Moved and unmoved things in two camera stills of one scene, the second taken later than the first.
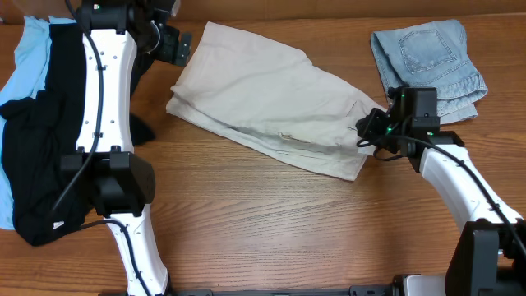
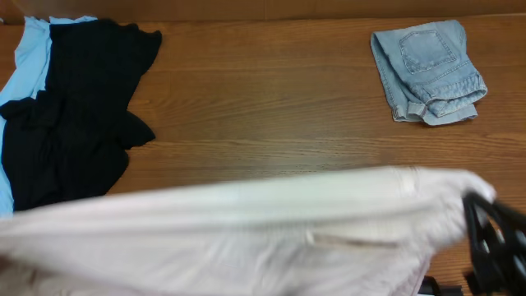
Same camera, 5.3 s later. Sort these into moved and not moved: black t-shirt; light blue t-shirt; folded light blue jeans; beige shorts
Moved: beige shorts
Not moved: black t-shirt; light blue t-shirt; folded light blue jeans
